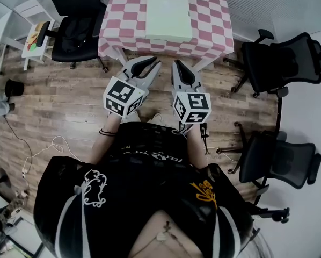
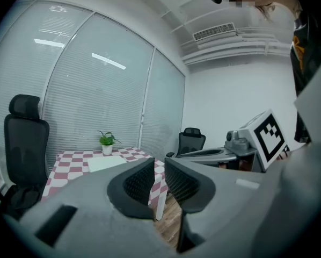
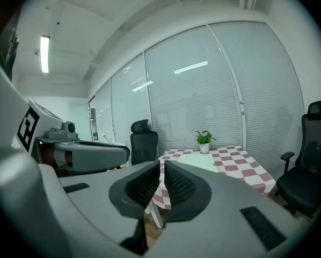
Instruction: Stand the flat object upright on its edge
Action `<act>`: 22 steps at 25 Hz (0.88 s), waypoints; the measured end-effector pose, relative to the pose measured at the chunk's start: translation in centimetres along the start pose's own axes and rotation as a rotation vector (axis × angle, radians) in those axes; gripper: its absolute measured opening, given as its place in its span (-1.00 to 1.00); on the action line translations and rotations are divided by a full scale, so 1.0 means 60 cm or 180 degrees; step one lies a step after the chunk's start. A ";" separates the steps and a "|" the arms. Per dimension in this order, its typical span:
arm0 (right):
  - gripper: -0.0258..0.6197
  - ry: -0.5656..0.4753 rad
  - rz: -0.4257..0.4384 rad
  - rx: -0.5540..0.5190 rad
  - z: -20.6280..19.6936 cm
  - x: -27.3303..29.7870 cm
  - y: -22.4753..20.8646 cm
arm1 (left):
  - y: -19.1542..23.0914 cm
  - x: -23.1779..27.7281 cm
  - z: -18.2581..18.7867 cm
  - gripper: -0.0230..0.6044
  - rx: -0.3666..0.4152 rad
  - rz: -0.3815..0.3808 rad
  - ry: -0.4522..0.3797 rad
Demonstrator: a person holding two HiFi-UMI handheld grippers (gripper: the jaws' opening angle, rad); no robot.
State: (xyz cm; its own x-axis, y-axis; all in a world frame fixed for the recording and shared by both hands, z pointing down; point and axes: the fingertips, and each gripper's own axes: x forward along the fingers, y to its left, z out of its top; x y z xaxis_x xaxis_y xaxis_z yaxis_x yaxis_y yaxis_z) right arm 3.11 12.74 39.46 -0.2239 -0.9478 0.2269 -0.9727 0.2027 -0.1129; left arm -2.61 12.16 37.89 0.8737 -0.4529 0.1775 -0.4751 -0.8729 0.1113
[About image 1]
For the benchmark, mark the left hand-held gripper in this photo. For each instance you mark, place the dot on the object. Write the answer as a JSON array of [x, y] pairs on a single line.
[[120, 95]]

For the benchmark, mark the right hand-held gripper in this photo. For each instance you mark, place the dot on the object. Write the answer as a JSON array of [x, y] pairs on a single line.
[[192, 106]]

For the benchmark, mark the pale green object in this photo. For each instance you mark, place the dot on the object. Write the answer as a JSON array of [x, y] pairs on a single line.
[[168, 16]]

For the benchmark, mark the person's left forearm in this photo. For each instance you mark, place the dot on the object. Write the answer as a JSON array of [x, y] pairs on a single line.
[[105, 141]]

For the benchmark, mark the person's right forearm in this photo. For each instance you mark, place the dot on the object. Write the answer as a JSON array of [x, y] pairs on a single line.
[[196, 146]]

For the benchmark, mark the pink checkered tablecloth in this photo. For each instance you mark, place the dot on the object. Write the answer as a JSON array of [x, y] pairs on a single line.
[[123, 17]]

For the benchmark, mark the black wrist band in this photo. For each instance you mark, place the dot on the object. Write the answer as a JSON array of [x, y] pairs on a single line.
[[106, 132]]

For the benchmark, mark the black office chair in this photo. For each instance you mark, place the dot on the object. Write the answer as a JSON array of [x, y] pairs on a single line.
[[278, 157], [281, 60], [74, 31]]

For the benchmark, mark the colourful picture sheet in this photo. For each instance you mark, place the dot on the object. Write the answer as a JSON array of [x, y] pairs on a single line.
[[35, 38]]

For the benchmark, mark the person's black printed shirt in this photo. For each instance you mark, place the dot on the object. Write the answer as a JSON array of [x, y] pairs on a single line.
[[139, 187]]

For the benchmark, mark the white side table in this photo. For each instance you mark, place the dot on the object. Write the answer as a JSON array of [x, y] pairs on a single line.
[[34, 12]]

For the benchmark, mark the white power strip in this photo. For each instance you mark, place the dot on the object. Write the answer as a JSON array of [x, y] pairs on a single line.
[[23, 173]]

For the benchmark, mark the white table frame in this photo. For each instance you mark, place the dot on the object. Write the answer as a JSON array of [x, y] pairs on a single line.
[[123, 56]]

